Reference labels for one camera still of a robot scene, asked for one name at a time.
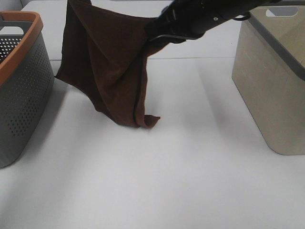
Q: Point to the brown towel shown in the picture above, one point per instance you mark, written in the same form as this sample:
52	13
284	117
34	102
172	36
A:
104	55

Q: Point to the grey perforated basket orange rim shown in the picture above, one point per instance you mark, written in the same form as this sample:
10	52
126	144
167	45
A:
26	82

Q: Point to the beige basket grey rim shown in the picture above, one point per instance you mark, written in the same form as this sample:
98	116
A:
269	73

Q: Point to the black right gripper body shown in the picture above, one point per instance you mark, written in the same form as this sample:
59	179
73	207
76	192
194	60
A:
180	21

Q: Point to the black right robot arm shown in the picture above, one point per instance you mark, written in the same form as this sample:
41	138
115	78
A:
239	10

